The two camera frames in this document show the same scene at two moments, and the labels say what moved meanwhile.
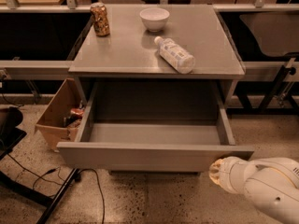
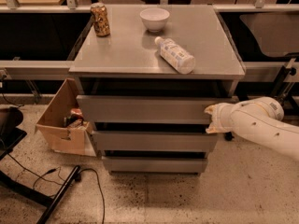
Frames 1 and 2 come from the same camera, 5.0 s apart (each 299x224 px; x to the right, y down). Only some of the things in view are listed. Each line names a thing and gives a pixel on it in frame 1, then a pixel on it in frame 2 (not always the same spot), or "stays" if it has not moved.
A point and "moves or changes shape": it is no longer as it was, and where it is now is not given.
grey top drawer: [152, 126] moves or changes shape
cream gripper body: [227, 171] → [222, 117]
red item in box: [75, 116] stays
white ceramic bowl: [154, 19] stays
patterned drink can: [101, 22] stays
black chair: [10, 120] stays
